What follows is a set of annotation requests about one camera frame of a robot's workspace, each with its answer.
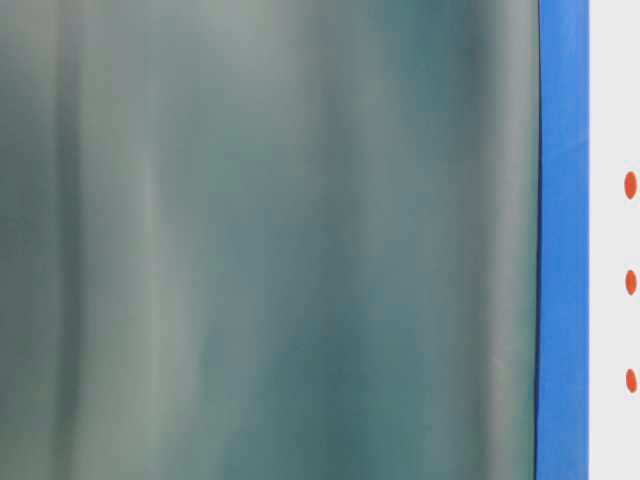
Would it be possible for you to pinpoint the green backdrop curtain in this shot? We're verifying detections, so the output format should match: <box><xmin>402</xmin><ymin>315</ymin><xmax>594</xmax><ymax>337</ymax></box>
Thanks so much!
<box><xmin>1</xmin><ymin>1</ymin><xmax>539</xmax><ymax>479</ymax></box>

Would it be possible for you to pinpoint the blue table cloth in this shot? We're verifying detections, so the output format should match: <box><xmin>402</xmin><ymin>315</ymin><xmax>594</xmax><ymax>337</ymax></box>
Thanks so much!
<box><xmin>535</xmin><ymin>1</ymin><xmax>589</xmax><ymax>479</ymax></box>

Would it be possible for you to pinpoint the white block with marks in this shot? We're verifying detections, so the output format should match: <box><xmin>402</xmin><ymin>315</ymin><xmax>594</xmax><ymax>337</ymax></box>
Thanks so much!
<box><xmin>589</xmin><ymin>1</ymin><xmax>639</xmax><ymax>479</ymax></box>

